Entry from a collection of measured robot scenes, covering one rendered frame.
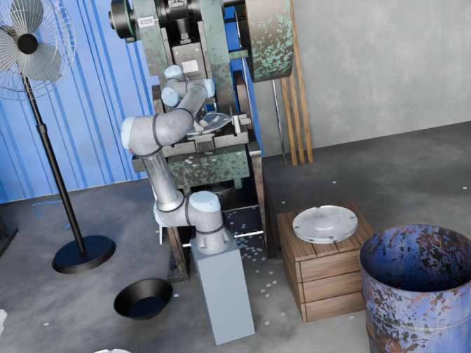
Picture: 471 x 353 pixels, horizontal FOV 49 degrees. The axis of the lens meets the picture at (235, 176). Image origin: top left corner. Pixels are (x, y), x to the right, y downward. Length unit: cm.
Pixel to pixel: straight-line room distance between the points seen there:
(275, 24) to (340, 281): 113
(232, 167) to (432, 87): 212
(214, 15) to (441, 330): 162
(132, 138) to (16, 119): 235
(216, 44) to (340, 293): 127
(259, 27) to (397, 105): 215
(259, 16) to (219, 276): 109
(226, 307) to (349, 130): 225
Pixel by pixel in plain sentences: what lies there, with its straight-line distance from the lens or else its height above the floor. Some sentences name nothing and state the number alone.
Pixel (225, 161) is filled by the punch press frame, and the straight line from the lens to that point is 259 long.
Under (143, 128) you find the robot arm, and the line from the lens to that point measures 186.
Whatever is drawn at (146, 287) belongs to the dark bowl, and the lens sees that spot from 280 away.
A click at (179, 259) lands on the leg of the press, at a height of 13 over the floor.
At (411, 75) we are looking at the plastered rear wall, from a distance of 419.
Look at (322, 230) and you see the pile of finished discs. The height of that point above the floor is 37.
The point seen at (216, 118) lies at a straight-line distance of 267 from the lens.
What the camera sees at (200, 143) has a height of 70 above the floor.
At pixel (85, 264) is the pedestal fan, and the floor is 3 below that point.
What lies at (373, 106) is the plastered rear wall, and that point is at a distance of 416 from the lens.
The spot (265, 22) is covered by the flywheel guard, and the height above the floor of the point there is 126.
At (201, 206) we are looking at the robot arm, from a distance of 206.
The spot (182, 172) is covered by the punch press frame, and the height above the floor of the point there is 59.
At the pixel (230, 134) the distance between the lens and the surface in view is 263.
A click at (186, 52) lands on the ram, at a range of 259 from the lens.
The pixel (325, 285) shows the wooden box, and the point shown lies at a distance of 234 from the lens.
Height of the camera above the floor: 160
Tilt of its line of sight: 25 degrees down
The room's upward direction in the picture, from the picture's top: 10 degrees counter-clockwise
